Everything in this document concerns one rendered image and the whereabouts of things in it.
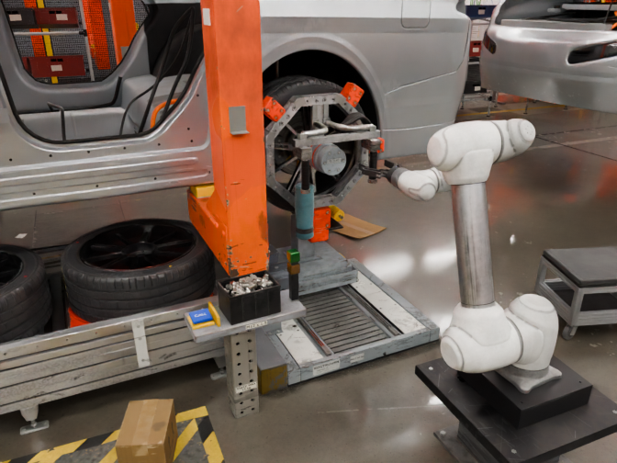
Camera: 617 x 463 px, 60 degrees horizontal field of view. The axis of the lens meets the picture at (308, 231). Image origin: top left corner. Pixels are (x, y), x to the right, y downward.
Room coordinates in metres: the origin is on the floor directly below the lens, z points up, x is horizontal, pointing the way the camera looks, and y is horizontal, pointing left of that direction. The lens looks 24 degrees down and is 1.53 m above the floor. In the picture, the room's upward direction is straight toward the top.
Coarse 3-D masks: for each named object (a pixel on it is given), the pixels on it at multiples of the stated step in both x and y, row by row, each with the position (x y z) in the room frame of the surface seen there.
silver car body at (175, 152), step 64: (0, 0) 3.64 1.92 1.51; (192, 0) 4.11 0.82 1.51; (320, 0) 2.58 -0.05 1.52; (384, 0) 2.73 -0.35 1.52; (448, 0) 2.88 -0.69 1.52; (0, 64) 2.07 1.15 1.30; (128, 64) 3.93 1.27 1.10; (192, 64) 3.84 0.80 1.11; (384, 64) 2.73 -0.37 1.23; (448, 64) 2.90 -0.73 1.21; (0, 128) 2.03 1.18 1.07; (64, 128) 2.75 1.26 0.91; (128, 128) 2.94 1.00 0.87; (192, 128) 2.35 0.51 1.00; (384, 128) 2.74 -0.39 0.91; (0, 192) 2.00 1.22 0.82; (64, 192) 2.10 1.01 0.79; (128, 192) 2.19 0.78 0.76
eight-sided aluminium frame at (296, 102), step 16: (304, 96) 2.45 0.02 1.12; (320, 96) 2.47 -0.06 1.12; (336, 96) 2.50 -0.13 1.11; (288, 112) 2.40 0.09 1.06; (352, 112) 2.54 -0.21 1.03; (272, 128) 2.37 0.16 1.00; (272, 144) 2.37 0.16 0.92; (272, 160) 2.37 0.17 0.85; (272, 176) 2.36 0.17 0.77; (352, 176) 2.56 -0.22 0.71; (288, 192) 2.40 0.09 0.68; (336, 192) 2.56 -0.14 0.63
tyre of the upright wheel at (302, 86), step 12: (276, 84) 2.60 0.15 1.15; (288, 84) 2.54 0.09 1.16; (300, 84) 2.52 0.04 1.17; (312, 84) 2.55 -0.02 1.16; (324, 84) 2.57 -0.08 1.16; (264, 96) 2.53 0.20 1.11; (276, 96) 2.47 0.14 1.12; (288, 96) 2.49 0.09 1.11; (360, 108) 2.66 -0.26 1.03; (264, 120) 2.44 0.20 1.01; (276, 204) 2.47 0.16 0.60; (288, 204) 2.49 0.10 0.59
